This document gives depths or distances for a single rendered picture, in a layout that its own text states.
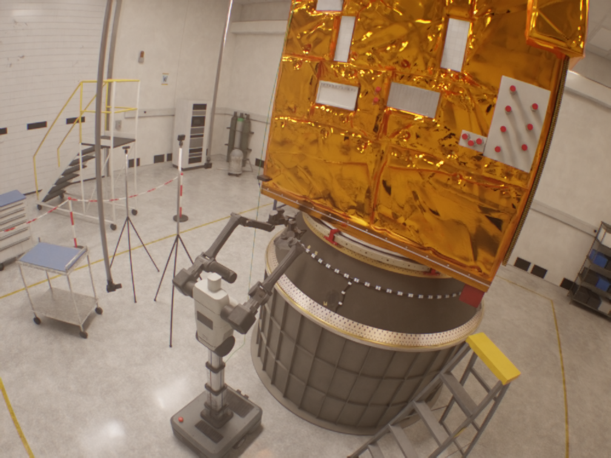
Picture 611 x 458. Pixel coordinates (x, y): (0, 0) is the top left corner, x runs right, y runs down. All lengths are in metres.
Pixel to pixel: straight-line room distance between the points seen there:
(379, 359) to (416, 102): 1.80
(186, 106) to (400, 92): 7.49
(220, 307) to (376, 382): 1.47
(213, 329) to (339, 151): 1.40
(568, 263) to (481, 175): 6.33
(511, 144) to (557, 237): 6.08
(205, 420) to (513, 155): 2.83
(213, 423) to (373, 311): 1.52
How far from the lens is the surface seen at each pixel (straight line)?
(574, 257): 8.13
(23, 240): 5.51
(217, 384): 2.35
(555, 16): 2.05
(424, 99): 2.07
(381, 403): 2.96
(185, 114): 9.12
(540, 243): 7.89
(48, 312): 4.06
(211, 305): 1.77
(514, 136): 1.94
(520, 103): 1.95
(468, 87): 2.03
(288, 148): 2.48
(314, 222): 2.50
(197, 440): 2.70
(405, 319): 2.37
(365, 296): 2.30
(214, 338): 1.92
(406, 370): 2.66
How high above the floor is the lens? 2.67
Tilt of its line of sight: 24 degrees down
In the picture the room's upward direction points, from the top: 11 degrees clockwise
